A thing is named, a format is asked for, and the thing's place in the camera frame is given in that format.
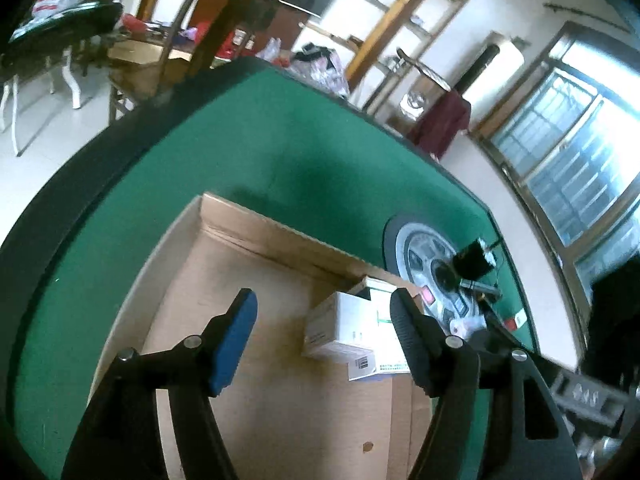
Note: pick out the white green medicine box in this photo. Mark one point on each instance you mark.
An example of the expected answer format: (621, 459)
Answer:
(385, 357)

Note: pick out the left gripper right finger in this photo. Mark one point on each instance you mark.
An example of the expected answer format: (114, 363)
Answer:
(526, 436)

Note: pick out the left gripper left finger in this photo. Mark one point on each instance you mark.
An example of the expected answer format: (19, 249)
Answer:
(119, 438)

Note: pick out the dark wooden chair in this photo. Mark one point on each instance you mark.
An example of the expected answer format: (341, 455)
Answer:
(132, 84)

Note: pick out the wooden chair with red cloth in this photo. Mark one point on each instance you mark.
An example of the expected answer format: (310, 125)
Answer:
(429, 115)

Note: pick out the dark side table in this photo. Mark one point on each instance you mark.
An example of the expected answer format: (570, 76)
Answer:
(40, 42)

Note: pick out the brown cardboard box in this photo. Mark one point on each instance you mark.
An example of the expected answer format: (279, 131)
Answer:
(284, 416)

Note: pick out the white carton box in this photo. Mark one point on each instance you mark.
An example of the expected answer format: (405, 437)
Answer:
(335, 330)

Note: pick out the round grey table centre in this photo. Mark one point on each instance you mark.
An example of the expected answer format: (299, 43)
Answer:
(420, 255)

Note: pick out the black stepper motor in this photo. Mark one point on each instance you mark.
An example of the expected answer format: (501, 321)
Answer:
(474, 261)

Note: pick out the grey red-ended box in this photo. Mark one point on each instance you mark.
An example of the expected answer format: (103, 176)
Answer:
(516, 321)

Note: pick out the white pill bottle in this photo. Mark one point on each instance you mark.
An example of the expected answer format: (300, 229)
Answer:
(465, 328)

